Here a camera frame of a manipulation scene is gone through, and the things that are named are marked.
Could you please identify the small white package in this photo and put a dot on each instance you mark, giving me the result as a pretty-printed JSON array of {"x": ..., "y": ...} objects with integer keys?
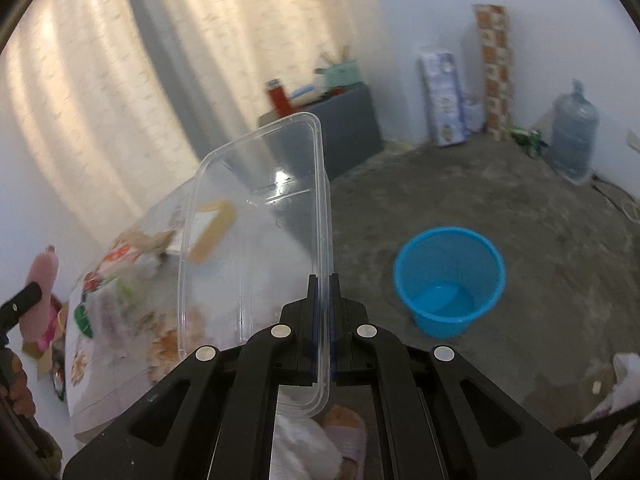
[{"x": 474, "y": 116}]

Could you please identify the cream patterned curtain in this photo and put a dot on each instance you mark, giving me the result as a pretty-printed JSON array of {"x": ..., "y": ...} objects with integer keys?
[{"x": 100, "y": 85}]

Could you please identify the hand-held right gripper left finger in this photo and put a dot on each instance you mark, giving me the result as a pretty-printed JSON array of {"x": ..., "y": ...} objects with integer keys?
[{"x": 313, "y": 345}]

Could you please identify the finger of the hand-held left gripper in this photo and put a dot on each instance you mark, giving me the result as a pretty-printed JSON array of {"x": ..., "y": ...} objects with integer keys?
[{"x": 22, "y": 302}]

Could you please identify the grey cabinet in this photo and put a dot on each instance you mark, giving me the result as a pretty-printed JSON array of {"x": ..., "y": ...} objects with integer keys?
[{"x": 352, "y": 130}]

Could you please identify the pink plush toy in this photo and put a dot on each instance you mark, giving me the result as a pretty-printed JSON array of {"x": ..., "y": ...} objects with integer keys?
[{"x": 42, "y": 270}]

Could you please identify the clear plastic food container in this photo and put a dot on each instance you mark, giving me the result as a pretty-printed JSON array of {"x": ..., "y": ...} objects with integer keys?
[{"x": 260, "y": 200}]

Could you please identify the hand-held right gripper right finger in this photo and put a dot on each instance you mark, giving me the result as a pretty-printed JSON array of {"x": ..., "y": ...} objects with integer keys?
[{"x": 334, "y": 355}]

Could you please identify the orange patterned tall box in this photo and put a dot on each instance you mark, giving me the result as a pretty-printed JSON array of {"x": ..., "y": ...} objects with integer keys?
[{"x": 495, "y": 70}]

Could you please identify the white blue rolled item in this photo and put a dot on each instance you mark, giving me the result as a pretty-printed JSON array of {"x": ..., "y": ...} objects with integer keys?
[{"x": 302, "y": 92}]

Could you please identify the teal desk pen holder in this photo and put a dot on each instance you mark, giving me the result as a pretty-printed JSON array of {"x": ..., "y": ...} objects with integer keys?
[{"x": 340, "y": 76}]

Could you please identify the red thermos bottle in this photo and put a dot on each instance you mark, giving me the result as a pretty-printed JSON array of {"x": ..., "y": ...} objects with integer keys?
[{"x": 275, "y": 97}]

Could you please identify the yellow white medicine box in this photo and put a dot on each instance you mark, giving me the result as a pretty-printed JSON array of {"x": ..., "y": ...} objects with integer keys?
[{"x": 210, "y": 230}]

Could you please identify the clear snack bag red label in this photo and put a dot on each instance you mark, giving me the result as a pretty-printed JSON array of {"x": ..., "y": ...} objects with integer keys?
[{"x": 110, "y": 265}]

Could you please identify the small red object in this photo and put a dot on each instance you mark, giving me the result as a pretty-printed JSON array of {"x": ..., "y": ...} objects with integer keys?
[{"x": 336, "y": 92}]

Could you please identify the white blue tissue pack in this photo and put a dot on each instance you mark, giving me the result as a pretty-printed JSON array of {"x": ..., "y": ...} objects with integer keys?
[{"x": 442, "y": 100}]

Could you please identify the person's foot in slipper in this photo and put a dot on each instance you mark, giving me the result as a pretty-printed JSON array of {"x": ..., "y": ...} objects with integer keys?
[{"x": 345, "y": 430}]

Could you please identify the white plastic bag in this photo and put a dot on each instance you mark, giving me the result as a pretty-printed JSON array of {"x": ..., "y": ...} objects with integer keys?
[{"x": 622, "y": 385}]

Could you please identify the blue plastic bucket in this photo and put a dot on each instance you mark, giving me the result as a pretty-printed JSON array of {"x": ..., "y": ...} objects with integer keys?
[{"x": 450, "y": 305}]

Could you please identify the large clear water jug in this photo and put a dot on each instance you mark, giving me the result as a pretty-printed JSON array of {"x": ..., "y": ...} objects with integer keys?
[{"x": 575, "y": 130}]

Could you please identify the black metal leg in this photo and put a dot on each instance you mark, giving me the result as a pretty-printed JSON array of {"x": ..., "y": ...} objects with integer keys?
[{"x": 595, "y": 432}]

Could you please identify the floral tablecloth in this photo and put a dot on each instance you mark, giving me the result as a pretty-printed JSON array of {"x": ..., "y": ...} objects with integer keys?
[{"x": 120, "y": 355}]

